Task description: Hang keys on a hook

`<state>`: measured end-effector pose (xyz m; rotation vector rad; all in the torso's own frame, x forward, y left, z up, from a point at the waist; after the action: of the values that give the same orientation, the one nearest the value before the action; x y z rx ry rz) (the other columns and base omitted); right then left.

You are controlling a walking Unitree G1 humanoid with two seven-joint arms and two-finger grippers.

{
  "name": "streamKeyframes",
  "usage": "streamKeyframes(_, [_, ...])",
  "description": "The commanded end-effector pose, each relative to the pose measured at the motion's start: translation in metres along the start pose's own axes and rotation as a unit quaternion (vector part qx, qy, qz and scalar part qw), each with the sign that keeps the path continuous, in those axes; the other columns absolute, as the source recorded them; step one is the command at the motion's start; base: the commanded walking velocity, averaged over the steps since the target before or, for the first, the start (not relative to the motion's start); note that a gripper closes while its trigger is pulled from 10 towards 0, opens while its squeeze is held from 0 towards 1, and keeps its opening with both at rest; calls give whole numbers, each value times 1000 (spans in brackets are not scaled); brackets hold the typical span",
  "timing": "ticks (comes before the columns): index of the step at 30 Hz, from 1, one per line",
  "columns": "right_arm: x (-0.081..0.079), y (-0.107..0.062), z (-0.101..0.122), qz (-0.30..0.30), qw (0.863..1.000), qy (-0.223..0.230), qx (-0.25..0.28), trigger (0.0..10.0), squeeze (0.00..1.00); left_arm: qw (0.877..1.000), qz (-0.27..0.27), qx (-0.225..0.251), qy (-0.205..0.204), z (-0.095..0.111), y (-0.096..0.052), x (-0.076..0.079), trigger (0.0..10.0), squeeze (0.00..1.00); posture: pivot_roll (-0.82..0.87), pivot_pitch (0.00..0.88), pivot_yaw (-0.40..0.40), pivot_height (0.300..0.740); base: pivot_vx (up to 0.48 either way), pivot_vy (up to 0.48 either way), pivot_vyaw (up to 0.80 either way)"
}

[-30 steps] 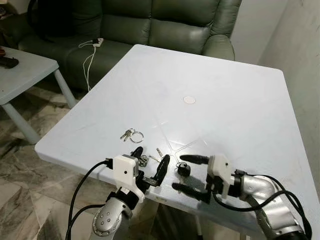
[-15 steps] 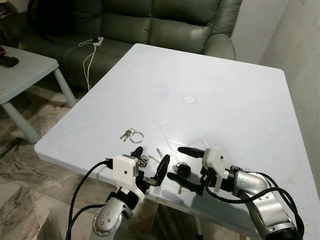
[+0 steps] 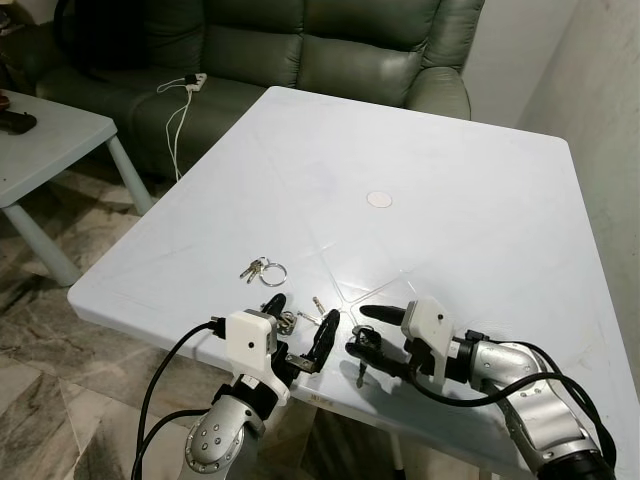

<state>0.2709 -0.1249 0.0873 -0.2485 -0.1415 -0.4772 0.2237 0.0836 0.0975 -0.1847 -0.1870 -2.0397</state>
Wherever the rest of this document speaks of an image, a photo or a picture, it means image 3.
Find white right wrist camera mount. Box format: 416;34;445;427
400;298;453;383

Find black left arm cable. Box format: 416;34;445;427
132;318;231;480

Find silver key bunch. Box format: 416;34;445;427
278;295;326;336

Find small pale blue table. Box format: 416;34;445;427
0;90;156;288

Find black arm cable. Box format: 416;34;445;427
132;318;231;480
385;340;616;480

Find brass keys on large ring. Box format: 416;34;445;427
239;257;289;286

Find small black object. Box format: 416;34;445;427
0;110;38;136

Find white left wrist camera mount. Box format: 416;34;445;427
225;310;298;406

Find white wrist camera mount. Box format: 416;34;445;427
400;298;453;383
225;310;298;406

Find green leather sofa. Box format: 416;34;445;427
0;0;486;181

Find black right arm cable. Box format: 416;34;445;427
385;340;616;480

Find thin white cable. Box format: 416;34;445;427
157;82;198;183

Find black bag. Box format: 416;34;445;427
55;0;131;81

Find black headed key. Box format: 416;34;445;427
352;332;385;389

